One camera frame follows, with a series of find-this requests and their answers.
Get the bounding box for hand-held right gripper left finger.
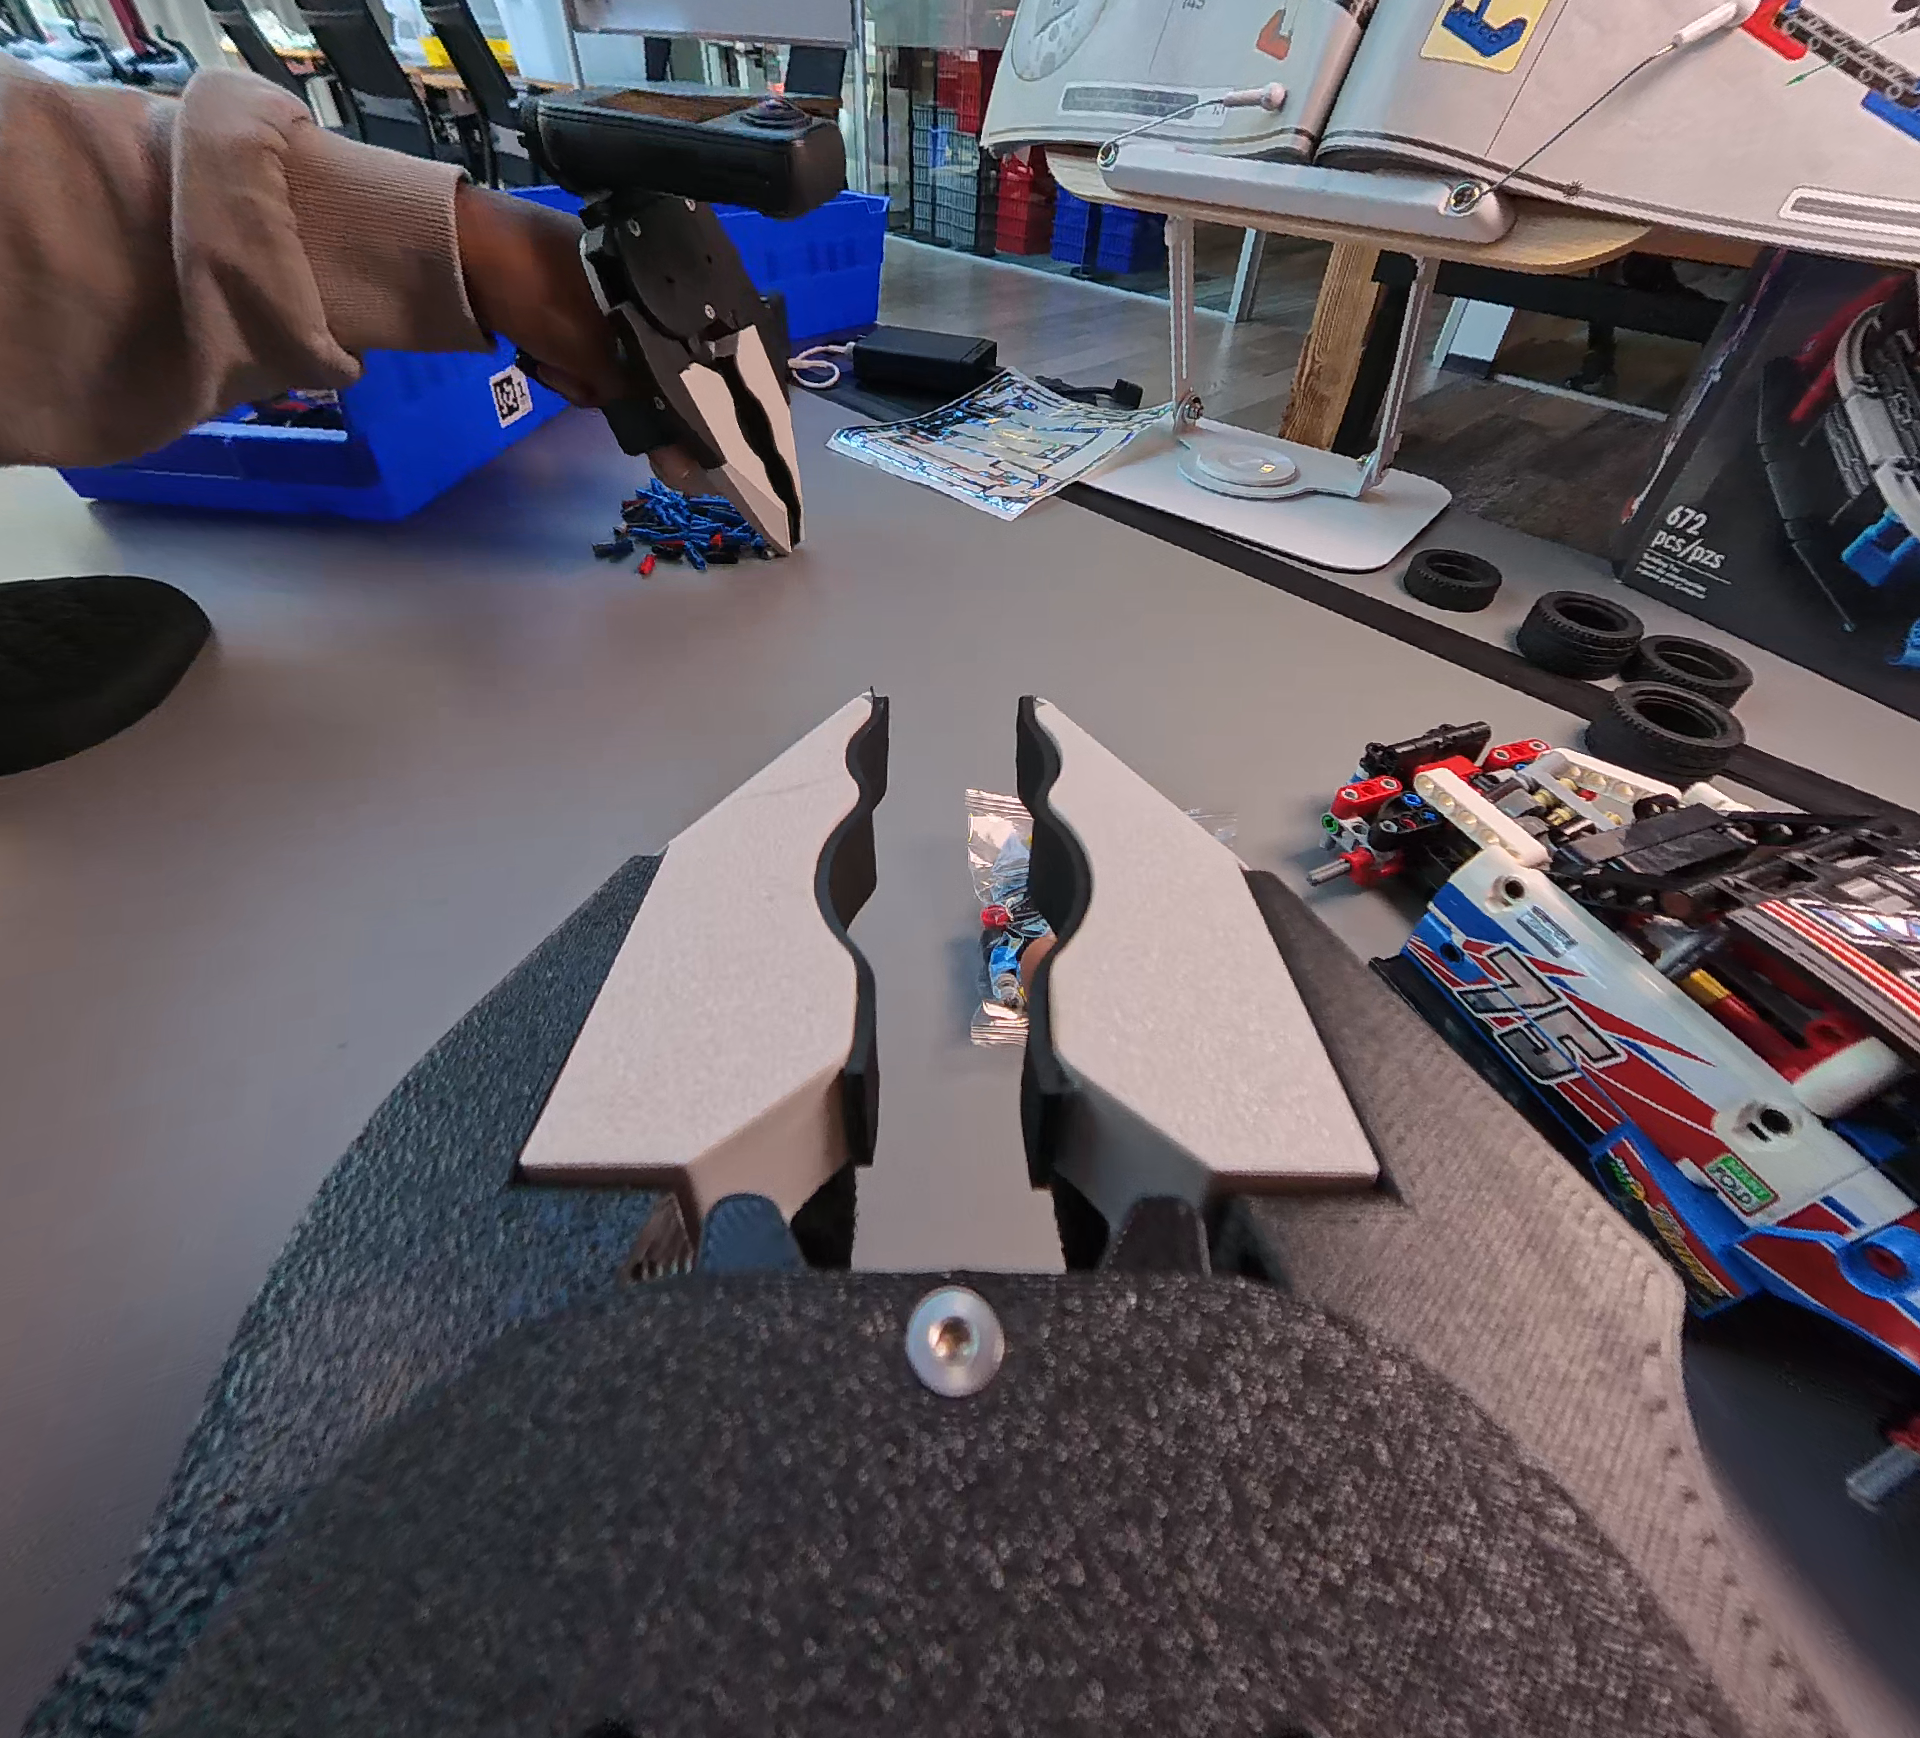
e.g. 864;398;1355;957
517;690;893;1272

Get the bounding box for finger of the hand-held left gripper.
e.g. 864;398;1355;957
740;325;811;555
647;331;799;555

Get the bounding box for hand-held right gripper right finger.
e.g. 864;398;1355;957
1015;695;1382;1272

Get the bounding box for pile of blue lego pins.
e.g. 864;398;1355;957
590;478;784;575

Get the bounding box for small clear bag lego pieces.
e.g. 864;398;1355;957
966;784;1245;1052

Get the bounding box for white blue red lego car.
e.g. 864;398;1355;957
1309;721;1920;1515

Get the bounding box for person's left forearm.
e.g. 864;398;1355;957
0;57;485;467

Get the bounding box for black lego set box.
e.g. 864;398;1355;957
1613;245;1920;720

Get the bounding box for person's left hand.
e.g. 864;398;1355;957
453;183;623;406

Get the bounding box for black power adapter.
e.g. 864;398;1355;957
852;325;1001;400

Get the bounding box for plain blue plastic bin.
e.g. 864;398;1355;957
517;183;893;348

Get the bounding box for shiny sticker sheet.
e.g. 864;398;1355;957
830;370;1180;521

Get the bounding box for black office chair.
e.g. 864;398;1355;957
413;0;532;181
202;0;321;124
291;0;441;160

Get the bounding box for stack of red blue crates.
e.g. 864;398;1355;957
906;51;1188;278

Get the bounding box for blue plastic bin white tag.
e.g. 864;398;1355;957
62;326;574;524

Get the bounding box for silver book stand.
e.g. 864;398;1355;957
1080;0;1773;575

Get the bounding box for black rough rounded pad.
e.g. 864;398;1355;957
0;575;215;777

